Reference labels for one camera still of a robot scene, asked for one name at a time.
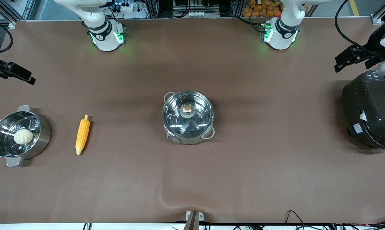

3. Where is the metal table edge bracket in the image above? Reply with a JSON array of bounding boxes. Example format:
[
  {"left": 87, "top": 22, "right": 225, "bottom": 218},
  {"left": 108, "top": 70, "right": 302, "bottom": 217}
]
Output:
[{"left": 186, "top": 211, "right": 204, "bottom": 230}]

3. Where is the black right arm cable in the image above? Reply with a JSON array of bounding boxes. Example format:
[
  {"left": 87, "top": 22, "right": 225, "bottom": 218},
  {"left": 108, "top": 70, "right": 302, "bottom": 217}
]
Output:
[{"left": 0, "top": 14, "right": 14, "bottom": 54}]

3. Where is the white steamed bun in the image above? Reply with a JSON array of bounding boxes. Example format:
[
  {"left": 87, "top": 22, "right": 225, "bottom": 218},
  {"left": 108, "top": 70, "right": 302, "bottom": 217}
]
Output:
[{"left": 13, "top": 129, "right": 34, "bottom": 145}]

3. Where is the aluminium frame profile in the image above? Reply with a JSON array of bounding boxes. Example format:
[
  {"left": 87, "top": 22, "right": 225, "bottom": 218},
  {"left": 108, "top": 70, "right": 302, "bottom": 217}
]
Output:
[
  {"left": 0, "top": 0, "right": 36, "bottom": 30},
  {"left": 370, "top": 6, "right": 385, "bottom": 25}
]

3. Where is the steel pot with loop handles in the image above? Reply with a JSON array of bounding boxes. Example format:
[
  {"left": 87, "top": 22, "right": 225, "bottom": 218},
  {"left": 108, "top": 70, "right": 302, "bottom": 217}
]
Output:
[{"left": 162, "top": 91, "right": 216, "bottom": 145}]

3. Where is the yellow corn cob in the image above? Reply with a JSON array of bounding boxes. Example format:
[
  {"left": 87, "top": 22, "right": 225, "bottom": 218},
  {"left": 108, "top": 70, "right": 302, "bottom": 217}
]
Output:
[{"left": 75, "top": 114, "right": 91, "bottom": 156}]

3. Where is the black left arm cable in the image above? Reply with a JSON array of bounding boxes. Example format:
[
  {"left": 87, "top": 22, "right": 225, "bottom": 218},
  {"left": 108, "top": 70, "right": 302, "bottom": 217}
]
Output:
[{"left": 335, "top": 0, "right": 376, "bottom": 57}]

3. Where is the black rice cooker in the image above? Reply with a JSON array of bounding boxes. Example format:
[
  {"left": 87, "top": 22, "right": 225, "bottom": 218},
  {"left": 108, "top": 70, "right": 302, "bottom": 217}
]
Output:
[{"left": 342, "top": 70, "right": 385, "bottom": 151}]

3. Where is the black looped cable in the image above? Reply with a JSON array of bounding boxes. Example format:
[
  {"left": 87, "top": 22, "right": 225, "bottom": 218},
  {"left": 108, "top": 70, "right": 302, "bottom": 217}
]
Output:
[{"left": 285, "top": 210, "right": 305, "bottom": 226}]

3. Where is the glass pot lid with knob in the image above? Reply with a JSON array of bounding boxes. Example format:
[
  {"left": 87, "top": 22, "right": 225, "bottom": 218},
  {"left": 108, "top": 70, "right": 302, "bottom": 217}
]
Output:
[{"left": 162, "top": 91, "right": 214, "bottom": 136}]

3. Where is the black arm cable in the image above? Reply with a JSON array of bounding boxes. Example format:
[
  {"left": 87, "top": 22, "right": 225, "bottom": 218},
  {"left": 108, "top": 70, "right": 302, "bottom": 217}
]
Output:
[
  {"left": 0, "top": 14, "right": 14, "bottom": 54},
  {"left": 335, "top": 0, "right": 376, "bottom": 57}
]

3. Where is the steel steamer pot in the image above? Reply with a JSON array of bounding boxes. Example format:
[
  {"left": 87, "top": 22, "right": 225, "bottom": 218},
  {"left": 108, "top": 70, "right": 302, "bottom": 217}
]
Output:
[{"left": 0, "top": 105, "right": 52, "bottom": 167}]

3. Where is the white power strip with plugs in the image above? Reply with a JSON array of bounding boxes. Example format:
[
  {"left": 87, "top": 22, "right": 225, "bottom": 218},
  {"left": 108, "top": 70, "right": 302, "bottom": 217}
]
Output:
[{"left": 113, "top": 0, "right": 149, "bottom": 19}]

